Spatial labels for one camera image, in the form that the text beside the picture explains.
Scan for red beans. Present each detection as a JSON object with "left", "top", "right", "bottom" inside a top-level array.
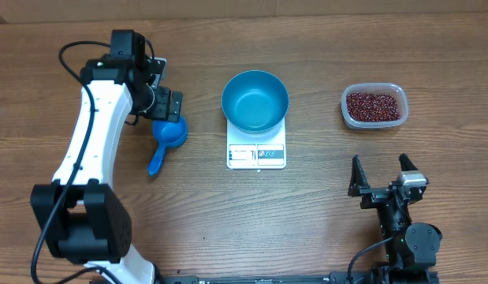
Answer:
[{"left": 346, "top": 92, "right": 400, "bottom": 122}]

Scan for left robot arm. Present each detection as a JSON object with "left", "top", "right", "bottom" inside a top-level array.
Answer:
[{"left": 31, "top": 30, "right": 188, "bottom": 283}]

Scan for white digital kitchen scale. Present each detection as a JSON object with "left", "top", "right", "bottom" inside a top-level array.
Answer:
[{"left": 226, "top": 119, "right": 287, "bottom": 170}]

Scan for blue plastic measuring scoop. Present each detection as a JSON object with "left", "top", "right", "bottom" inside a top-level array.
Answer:
[{"left": 147, "top": 115, "right": 188, "bottom": 176}]

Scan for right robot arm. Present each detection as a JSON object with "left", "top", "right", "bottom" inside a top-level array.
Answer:
[{"left": 345, "top": 153, "right": 442, "bottom": 283}]

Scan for blue metal bowl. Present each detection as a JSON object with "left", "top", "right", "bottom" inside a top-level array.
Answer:
[{"left": 222, "top": 70, "right": 290, "bottom": 133}]

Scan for clear plastic container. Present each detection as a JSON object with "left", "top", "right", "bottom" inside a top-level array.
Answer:
[{"left": 341, "top": 83, "right": 408, "bottom": 130}]

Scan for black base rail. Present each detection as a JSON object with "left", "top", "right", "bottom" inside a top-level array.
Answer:
[{"left": 155, "top": 271, "right": 440, "bottom": 284}]

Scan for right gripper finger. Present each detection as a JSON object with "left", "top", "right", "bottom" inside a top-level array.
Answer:
[
  {"left": 348, "top": 155, "right": 370, "bottom": 197},
  {"left": 399, "top": 153, "right": 418, "bottom": 171}
]

